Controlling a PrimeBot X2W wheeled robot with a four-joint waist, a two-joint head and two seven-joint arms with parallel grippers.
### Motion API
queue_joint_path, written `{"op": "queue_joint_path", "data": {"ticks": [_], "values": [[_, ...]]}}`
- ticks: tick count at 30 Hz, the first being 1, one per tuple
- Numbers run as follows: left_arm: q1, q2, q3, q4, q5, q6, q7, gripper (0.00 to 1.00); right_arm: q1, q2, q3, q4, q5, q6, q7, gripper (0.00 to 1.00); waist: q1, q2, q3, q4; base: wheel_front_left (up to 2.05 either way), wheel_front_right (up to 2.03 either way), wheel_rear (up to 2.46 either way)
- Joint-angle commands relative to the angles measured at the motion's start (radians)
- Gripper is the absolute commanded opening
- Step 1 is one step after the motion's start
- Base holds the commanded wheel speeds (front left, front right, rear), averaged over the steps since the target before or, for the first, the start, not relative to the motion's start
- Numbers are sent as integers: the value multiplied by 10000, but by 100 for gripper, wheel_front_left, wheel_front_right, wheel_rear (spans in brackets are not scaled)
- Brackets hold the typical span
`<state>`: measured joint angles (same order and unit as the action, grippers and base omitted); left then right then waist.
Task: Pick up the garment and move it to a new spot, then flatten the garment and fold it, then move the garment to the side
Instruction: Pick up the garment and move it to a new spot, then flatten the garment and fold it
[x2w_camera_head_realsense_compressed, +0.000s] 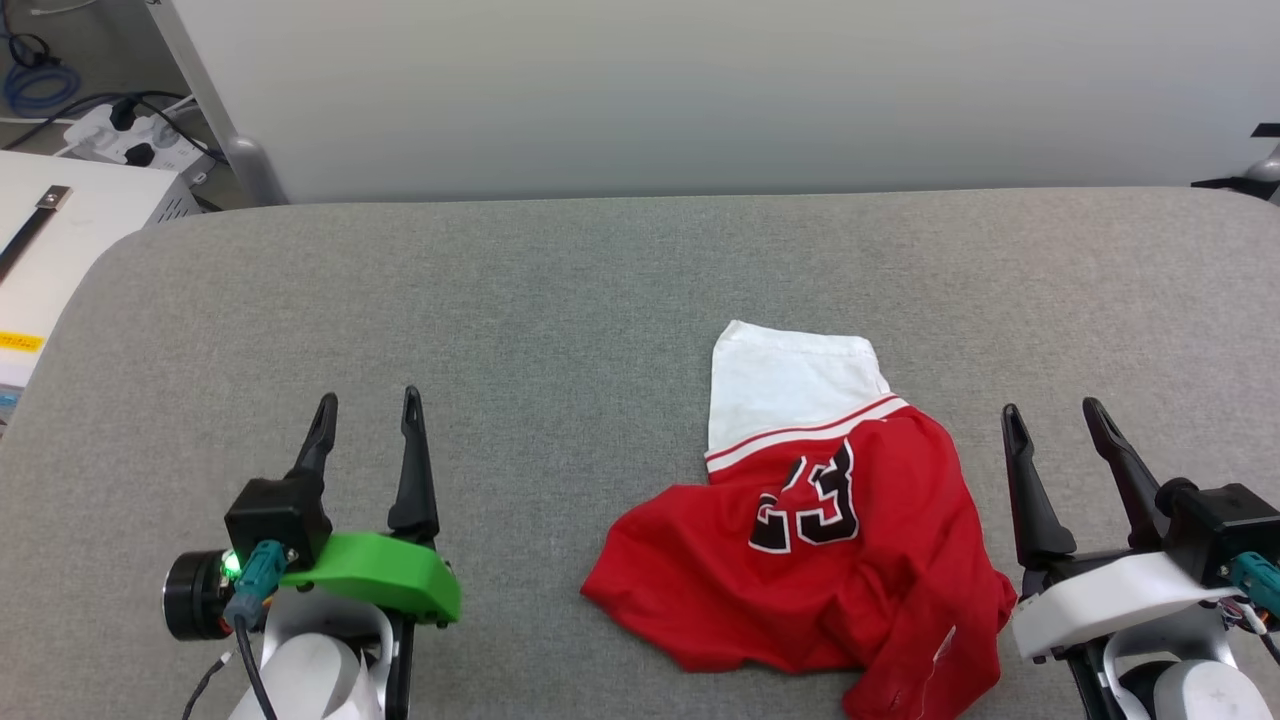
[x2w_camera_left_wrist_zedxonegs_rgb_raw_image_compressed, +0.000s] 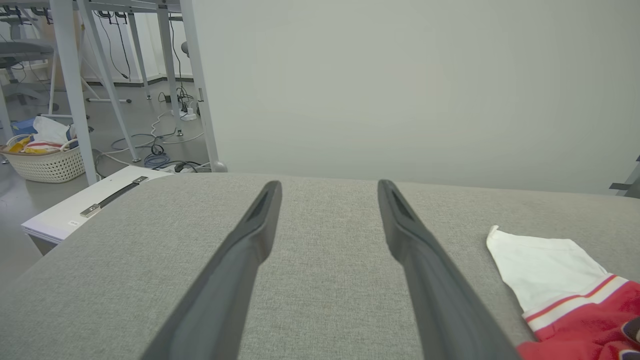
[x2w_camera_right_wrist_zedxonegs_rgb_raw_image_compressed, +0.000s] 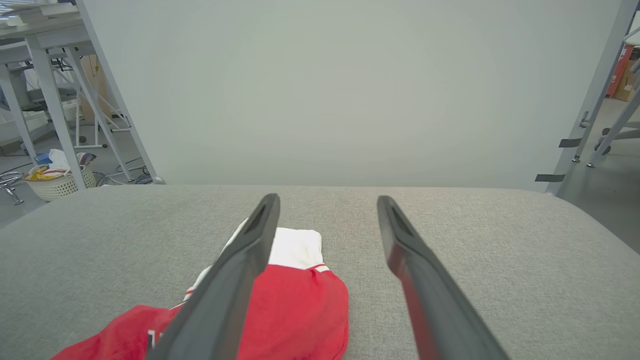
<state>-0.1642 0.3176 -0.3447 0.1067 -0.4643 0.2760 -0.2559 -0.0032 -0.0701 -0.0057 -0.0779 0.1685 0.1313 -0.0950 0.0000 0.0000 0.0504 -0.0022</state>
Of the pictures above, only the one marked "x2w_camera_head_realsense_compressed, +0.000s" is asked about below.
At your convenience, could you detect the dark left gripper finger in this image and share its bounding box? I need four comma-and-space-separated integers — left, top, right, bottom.
290, 393, 339, 480
388, 386, 441, 546

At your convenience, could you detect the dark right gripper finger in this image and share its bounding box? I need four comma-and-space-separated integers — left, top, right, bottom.
1001, 404, 1078, 569
1082, 397, 1171, 551

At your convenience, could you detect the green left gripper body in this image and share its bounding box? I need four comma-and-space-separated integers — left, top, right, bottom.
280, 532, 462, 627

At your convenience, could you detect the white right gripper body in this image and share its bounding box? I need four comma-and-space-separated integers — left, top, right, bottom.
1012, 548, 1241, 663

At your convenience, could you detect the red and white basketball jersey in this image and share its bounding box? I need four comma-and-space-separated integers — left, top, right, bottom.
581, 320, 1018, 720

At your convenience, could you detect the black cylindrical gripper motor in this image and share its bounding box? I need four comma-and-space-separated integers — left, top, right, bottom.
163, 550, 241, 642

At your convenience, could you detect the white power strip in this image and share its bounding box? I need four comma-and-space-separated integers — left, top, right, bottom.
62, 100, 206, 173

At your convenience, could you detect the white partition panel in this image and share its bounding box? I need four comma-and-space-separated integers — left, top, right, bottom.
150, 0, 1280, 206

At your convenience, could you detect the right arm teal plug cable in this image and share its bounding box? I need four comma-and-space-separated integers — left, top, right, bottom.
1218, 552, 1280, 666

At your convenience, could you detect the grey metal partition post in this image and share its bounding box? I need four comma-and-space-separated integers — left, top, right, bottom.
145, 0, 291, 208

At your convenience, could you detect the white box with black strap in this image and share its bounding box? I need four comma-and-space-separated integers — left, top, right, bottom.
0, 150, 216, 431

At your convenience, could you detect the grey partition post black tape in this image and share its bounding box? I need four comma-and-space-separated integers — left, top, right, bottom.
1190, 122, 1280, 206

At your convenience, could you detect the black strap with metal buckle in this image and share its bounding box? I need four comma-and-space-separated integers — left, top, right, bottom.
0, 185, 73, 284

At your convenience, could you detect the black power cable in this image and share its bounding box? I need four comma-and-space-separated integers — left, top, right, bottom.
0, 92, 226, 166

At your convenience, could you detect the blue coiled cable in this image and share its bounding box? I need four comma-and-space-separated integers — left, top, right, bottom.
2, 60, 83, 117

